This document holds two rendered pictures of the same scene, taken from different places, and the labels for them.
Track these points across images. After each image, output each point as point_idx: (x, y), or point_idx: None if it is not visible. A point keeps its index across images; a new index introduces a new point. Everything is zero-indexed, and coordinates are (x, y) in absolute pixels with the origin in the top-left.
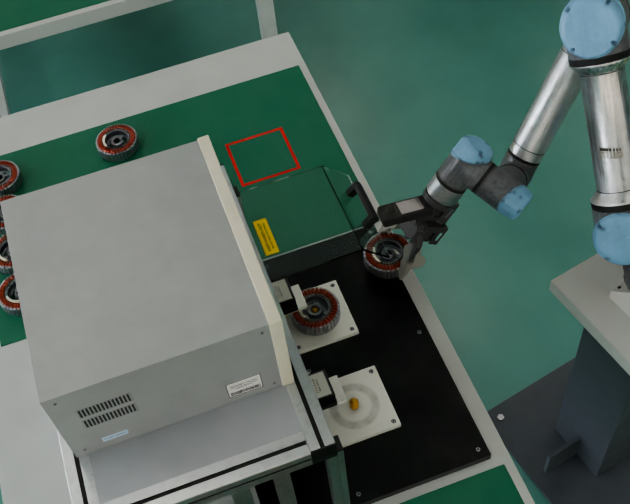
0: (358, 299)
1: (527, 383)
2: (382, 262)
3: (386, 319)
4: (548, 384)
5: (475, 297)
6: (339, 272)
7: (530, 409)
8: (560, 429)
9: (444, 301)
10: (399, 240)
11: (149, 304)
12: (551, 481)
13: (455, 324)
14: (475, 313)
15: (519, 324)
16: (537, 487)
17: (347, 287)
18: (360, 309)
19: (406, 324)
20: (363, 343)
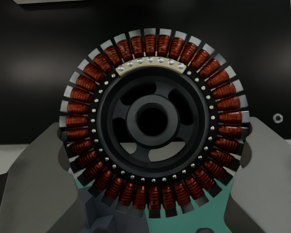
0: (99, 29)
1: (148, 213)
2: (110, 82)
3: (27, 70)
4: (141, 225)
5: (218, 211)
6: (186, 12)
7: (130, 206)
8: (107, 217)
9: (222, 190)
10: (184, 181)
11: None
12: (85, 196)
13: (203, 189)
14: (206, 205)
15: (188, 228)
16: (87, 187)
17: (139, 16)
18: (73, 26)
19: None
20: None
